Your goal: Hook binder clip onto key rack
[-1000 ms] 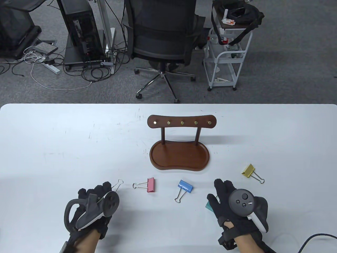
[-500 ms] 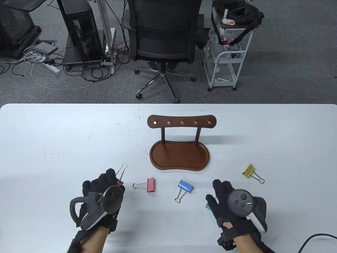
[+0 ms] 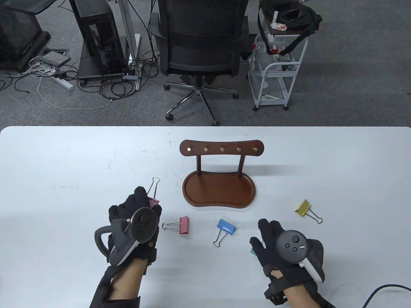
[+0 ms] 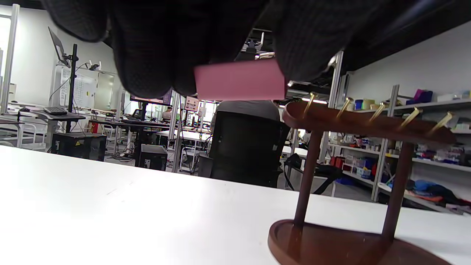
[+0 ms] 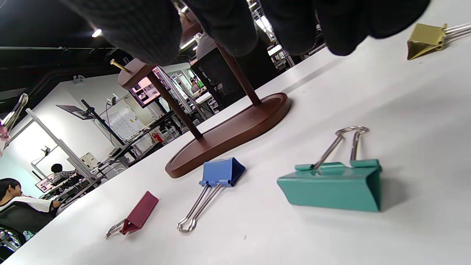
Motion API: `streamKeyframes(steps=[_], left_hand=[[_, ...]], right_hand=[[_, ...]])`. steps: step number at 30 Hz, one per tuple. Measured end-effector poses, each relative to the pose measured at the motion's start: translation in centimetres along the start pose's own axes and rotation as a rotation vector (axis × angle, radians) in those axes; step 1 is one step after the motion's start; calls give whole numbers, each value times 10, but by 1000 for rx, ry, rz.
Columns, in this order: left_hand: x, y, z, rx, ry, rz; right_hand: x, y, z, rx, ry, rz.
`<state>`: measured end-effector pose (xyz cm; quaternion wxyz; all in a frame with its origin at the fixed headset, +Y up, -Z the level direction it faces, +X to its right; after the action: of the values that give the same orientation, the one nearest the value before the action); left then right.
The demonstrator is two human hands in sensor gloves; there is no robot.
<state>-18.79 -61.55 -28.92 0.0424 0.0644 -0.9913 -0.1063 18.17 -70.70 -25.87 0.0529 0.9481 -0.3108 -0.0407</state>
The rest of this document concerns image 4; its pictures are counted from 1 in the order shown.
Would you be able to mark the person's left hand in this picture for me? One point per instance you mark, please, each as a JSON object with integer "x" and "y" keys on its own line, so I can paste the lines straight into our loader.
{"x": 162, "y": 36}

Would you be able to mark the pink card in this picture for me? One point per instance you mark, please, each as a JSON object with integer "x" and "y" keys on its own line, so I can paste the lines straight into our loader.
{"x": 239, "y": 81}

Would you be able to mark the tilted monitor on arm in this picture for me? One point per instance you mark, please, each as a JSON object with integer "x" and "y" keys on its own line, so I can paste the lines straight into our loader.
{"x": 57, "y": 44}

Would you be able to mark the monitor with pink screen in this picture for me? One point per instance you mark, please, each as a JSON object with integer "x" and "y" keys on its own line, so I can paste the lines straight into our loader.
{"x": 158, "y": 100}

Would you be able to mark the whiteboard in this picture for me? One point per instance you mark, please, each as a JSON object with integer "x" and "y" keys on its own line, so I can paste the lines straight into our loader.
{"x": 82, "y": 88}

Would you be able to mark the black monitor stand pole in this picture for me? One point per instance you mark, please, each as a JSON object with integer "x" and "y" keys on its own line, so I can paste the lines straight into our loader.
{"x": 72, "y": 92}

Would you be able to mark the small black grey cabinet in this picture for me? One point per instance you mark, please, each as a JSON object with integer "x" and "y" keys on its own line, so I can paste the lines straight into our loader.
{"x": 152, "y": 157}

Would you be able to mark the black keyboard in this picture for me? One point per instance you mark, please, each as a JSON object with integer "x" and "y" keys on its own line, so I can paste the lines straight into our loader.
{"x": 55, "y": 110}

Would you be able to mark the black office chair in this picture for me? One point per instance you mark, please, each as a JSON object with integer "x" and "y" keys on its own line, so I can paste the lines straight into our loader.
{"x": 243, "y": 147}

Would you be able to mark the brown wooden hook stand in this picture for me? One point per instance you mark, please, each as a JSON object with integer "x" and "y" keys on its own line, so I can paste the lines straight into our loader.
{"x": 399, "y": 184}

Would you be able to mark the metal storage shelf rack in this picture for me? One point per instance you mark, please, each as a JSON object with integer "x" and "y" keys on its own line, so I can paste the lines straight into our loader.
{"x": 434, "y": 162}

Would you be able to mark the aluminium frame post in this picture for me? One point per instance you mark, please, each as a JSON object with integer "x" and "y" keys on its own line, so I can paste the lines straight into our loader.
{"x": 9, "y": 59}

